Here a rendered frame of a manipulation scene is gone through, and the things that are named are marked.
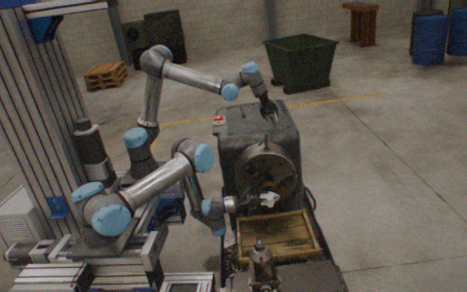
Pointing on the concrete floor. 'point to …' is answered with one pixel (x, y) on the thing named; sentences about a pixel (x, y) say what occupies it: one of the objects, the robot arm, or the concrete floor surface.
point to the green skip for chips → (300, 62)
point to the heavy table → (360, 25)
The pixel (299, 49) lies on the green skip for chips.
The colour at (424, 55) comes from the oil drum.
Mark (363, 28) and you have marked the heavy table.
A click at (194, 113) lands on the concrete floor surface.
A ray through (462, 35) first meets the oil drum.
